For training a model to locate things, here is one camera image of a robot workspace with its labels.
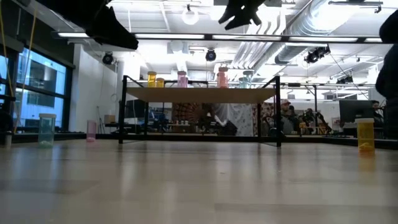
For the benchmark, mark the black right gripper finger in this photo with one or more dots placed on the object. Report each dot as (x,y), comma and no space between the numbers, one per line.
(229,13)
(241,18)

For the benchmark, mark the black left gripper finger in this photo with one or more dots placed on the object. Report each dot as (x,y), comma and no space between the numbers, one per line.
(113,25)
(118,42)

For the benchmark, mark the orange pill bottle white cap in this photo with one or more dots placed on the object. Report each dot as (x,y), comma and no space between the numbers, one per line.
(152,79)
(365,137)
(160,83)

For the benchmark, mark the coral pill bottle white cap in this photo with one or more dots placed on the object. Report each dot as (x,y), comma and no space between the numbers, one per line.
(223,77)

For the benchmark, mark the teal pill bottle white cap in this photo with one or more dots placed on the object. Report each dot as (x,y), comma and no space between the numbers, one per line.
(241,83)
(46,130)
(248,80)

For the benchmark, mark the pink pill bottle white cap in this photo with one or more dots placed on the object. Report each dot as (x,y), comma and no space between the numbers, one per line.
(181,80)
(91,132)
(187,83)

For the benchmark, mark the black ceiling spotlight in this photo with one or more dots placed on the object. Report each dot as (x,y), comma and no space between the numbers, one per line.
(108,58)
(210,55)

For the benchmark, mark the black overhead light bar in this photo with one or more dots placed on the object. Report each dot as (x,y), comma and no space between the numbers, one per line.
(284,38)

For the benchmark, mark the black monitor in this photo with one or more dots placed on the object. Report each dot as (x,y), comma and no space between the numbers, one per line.
(356,110)
(135,112)

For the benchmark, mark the cardboard box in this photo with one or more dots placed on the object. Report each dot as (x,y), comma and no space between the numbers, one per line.
(109,119)

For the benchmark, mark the patterned round tapestry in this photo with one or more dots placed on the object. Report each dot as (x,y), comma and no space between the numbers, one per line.
(186,112)

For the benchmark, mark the white patterned cloth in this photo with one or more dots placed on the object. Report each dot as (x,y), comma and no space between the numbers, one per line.
(239,118)

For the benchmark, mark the person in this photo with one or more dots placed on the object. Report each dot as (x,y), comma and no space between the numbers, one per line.
(388,77)
(287,117)
(377,112)

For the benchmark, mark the silver ventilation duct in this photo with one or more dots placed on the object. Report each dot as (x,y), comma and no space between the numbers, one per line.
(292,53)

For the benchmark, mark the wooden shelf black metal frame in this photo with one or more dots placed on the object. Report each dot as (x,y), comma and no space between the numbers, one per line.
(199,95)

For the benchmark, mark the black aluminium rig frame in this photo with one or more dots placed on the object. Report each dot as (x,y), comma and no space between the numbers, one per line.
(186,137)

